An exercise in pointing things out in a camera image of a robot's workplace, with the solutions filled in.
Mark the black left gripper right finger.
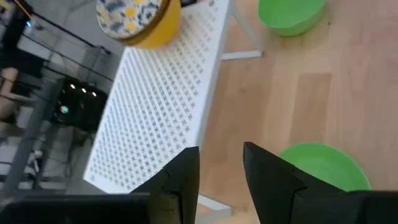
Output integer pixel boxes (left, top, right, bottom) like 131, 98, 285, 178
243, 141, 398, 224

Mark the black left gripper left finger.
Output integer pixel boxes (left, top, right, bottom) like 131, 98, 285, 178
130, 146, 201, 224

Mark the green mini bowl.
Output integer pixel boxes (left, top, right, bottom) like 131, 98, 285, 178
278, 142, 373, 192
257, 0, 328, 37

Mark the white perforated metal shelf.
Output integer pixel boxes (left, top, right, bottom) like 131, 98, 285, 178
83, 0, 264, 224

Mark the black box with small lights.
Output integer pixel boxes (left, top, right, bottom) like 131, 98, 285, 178
52, 78, 109, 133

